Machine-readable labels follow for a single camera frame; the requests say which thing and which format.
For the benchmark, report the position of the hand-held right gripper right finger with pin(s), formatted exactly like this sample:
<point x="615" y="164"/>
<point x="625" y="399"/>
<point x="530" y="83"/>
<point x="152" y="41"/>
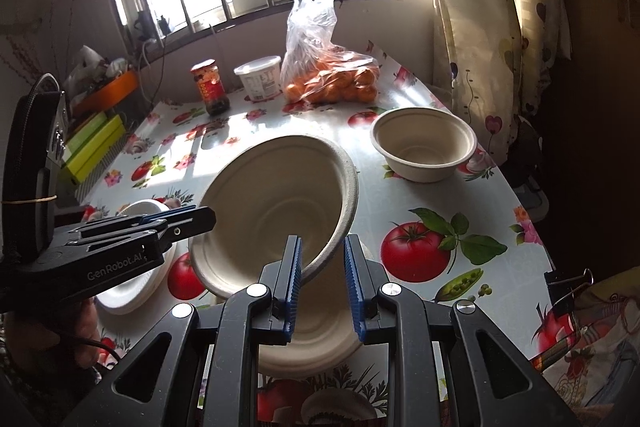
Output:
<point x="357" y="292"/>

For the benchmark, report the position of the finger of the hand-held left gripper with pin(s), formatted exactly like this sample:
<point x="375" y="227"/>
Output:
<point x="195" y="222"/>
<point x="165" y="213"/>

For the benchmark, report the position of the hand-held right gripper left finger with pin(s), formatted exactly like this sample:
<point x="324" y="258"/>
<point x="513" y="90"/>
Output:
<point x="295" y="287"/>

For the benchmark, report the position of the beige paper bowl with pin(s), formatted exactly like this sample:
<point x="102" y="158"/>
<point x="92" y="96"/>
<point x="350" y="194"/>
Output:
<point x="320" y="337"/>
<point x="425" y="147"/>
<point x="270" y="202"/>

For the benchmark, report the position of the white foam plate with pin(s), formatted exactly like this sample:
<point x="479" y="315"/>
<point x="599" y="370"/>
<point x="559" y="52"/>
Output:
<point x="112" y="306"/>
<point x="122" y="312"/>
<point x="140" y="279"/>

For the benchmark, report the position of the person's left hand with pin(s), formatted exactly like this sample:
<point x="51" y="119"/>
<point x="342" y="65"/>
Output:
<point x="77" y="324"/>

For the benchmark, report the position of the yellow-green box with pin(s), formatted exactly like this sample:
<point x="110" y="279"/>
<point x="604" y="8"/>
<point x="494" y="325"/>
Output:
<point x="97" y="152"/>

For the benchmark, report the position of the vegetable print tablecloth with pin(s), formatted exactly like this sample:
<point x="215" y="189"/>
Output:
<point x="450" y="227"/>

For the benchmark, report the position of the pale green flat box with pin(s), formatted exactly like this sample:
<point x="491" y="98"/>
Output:
<point x="87" y="129"/>

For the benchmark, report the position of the chili sauce jar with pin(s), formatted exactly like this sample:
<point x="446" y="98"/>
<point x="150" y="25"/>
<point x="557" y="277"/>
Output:
<point x="210" y="89"/>

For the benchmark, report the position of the orange basket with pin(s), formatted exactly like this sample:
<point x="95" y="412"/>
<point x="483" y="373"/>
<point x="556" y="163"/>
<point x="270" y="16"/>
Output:
<point x="115" y="87"/>

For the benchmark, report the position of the white plastic tub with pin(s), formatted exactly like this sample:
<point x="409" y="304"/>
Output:
<point x="260" y="82"/>

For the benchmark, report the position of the white plastic bag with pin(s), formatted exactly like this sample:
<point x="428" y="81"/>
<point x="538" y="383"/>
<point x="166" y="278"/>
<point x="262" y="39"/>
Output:
<point x="85" y="64"/>

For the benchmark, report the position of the small black adapter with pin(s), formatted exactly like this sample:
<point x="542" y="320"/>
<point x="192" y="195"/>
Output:
<point x="163" y="24"/>

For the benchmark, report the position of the black charger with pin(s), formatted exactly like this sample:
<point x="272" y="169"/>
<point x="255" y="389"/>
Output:
<point x="142" y="24"/>

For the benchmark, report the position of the plastic bag of oranges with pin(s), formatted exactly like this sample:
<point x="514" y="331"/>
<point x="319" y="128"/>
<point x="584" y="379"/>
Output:
<point x="330" y="84"/>

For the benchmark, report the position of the black binder clip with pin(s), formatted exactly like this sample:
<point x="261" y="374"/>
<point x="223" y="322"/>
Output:
<point x="562" y="289"/>

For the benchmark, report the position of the patterned cloth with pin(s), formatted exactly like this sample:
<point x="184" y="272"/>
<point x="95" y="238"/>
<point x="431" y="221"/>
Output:
<point x="590" y="347"/>

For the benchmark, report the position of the patterned cream curtain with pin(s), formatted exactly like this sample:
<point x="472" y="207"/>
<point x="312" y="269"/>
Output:
<point x="475" y="32"/>

